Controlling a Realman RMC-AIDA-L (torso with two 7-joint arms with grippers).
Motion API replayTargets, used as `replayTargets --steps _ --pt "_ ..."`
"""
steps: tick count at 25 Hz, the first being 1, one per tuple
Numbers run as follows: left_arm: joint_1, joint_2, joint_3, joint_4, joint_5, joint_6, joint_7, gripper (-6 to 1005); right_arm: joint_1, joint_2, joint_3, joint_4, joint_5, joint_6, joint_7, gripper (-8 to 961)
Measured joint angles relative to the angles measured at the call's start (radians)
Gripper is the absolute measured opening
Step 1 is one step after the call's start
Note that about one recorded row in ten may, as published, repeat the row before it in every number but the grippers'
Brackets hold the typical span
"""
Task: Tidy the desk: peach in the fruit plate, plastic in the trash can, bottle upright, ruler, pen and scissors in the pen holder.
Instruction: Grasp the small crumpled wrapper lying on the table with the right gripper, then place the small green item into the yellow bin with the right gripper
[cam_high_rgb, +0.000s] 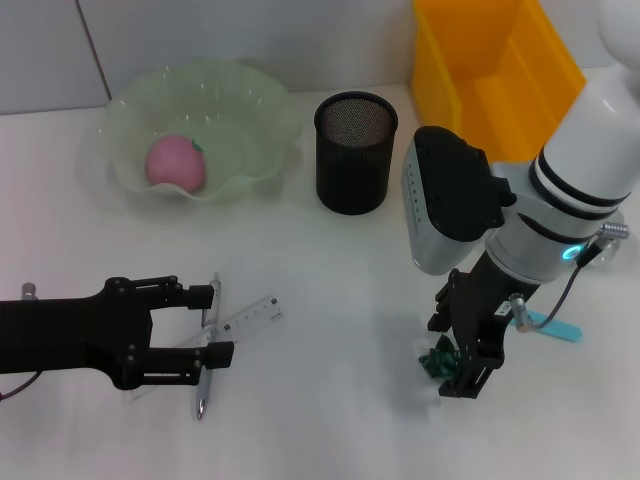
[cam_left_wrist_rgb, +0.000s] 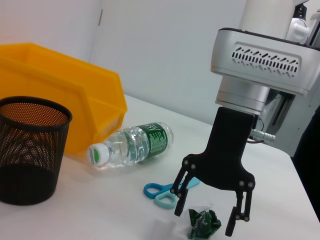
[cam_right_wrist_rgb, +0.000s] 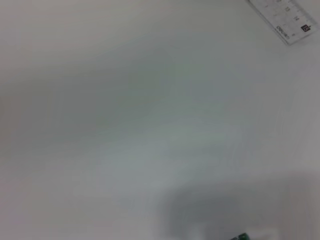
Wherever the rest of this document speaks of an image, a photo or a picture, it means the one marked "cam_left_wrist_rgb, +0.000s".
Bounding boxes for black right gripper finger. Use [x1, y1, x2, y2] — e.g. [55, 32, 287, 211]
[169, 159, 200, 218]
[223, 182, 255, 237]

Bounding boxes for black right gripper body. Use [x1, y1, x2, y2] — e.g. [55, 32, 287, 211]
[183, 107, 256, 192]

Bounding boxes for clear plastic water bottle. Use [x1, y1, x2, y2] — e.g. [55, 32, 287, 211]
[86, 121, 175, 169]

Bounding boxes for blue scissors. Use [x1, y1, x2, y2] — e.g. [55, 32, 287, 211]
[143, 177, 201, 210]

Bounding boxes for black mesh pen holder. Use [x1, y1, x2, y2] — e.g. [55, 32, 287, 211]
[0, 96, 73, 206]

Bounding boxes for black background object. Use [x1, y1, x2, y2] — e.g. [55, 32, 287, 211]
[291, 107, 320, 223]

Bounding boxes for yellow plastic bin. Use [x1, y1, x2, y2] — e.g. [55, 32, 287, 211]
[0, 42, 128, 155]

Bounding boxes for right arm cable with plug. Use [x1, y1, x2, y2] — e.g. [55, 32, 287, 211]
[247, 116, 277, 145]

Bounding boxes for grey metal frame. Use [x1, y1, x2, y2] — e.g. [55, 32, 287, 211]
[262, 17, 320, 156]

